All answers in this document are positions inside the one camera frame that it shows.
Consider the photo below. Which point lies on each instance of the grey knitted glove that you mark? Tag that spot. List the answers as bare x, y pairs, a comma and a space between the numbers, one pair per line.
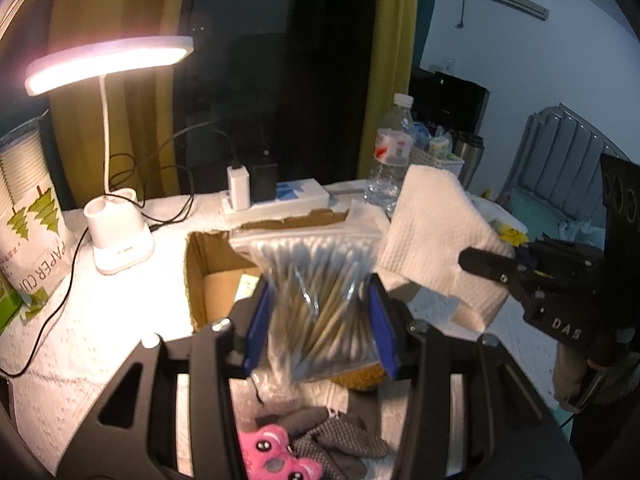
340, 440

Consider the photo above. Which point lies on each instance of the clear plastic water bottle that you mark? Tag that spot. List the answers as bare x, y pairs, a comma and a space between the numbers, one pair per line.
392, 135

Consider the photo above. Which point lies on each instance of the white charger plug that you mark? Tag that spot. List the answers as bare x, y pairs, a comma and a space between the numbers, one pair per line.
238, 185

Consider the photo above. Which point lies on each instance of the white box with blue print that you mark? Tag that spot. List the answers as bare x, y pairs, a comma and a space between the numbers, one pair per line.
305, 192

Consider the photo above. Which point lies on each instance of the pink plush toy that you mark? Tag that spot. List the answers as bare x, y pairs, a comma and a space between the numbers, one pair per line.
270, 452

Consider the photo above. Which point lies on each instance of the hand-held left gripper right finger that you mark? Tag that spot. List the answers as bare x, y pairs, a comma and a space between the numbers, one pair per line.
384, 332

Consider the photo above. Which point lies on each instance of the yellow curtain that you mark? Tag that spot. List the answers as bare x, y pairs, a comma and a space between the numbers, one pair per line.
145, 10
395, 35

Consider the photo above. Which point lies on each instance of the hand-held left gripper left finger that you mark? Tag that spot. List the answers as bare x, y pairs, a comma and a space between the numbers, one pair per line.
257, 322

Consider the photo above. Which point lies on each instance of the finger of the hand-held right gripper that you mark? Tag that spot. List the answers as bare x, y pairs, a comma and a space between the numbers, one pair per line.
487, 262

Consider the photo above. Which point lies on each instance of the white power strip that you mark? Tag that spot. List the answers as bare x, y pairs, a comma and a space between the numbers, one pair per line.
235, 216

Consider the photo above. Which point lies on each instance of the stainless steel thermos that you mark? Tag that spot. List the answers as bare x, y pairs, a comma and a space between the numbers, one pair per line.
469, 157

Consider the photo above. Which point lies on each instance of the brown sponge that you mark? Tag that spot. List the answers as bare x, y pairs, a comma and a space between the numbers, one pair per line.
360, 377

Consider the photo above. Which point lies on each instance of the black power adapter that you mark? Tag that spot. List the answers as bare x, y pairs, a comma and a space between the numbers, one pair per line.
262, 180

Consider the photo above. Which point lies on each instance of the white plastic basket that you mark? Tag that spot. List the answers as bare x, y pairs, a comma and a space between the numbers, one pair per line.
435, 162

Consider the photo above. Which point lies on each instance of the bag of cotton swabs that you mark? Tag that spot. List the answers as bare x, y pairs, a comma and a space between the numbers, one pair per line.
320, 300

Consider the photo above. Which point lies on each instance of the brown cardboard box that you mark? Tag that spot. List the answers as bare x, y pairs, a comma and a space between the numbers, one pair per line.
210, 260

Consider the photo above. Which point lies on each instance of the sleeve of paper cups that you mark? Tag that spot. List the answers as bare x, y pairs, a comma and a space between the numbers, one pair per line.
25, 220

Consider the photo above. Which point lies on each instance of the black appliance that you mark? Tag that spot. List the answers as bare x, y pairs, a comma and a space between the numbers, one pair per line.
450, 100

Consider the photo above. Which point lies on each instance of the white desk lamp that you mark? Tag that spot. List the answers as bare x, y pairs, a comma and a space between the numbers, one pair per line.
120, 255

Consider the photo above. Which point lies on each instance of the white folded towel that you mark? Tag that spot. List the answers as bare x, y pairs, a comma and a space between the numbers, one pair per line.
430, 220

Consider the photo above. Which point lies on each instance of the clear plastic bag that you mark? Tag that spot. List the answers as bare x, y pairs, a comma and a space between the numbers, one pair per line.
272, 392

